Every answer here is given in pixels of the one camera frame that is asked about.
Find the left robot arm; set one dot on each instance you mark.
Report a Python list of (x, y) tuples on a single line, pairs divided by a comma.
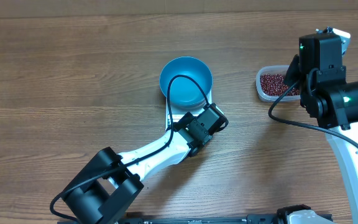
[(107, 185)]

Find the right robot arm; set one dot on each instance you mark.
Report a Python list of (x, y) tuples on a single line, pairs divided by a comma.
[(319, 74)]

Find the white digital kitchen scale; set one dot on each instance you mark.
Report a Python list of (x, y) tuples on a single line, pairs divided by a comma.
[(174, 113)]

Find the teal round bowl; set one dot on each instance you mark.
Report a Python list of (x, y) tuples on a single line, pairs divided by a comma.
[(188, 66)]

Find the clear plastic food container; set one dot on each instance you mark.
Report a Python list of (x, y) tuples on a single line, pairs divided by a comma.
[(282, 69)]

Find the red beans in container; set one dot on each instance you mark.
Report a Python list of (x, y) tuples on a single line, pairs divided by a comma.
[(272, 84)]

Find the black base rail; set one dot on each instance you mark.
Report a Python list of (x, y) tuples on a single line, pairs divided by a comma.
[(292, 214)]

